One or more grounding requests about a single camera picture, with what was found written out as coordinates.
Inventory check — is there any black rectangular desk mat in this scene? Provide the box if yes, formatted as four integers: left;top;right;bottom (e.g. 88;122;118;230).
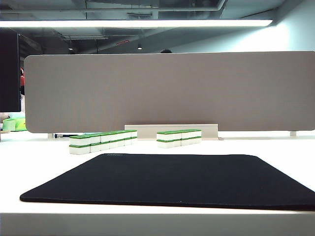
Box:
19;153;315;211

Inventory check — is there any green bag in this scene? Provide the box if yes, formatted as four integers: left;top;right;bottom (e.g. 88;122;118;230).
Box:
14;118;27;131

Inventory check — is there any person in red clothing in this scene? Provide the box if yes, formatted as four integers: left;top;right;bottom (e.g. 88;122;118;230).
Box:
19;67;26;96

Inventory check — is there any long ceiling light strip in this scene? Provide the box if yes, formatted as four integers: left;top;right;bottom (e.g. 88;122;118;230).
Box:
0;19;274;29

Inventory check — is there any grey fabric divider panel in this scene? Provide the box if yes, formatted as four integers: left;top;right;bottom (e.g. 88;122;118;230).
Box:
24;51;315;134

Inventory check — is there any green and white box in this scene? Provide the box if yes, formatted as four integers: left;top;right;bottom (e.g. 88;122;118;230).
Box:
2;119;17;131

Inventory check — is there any black monitor panel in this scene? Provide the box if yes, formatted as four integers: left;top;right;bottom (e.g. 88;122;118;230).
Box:
0;28;21;113

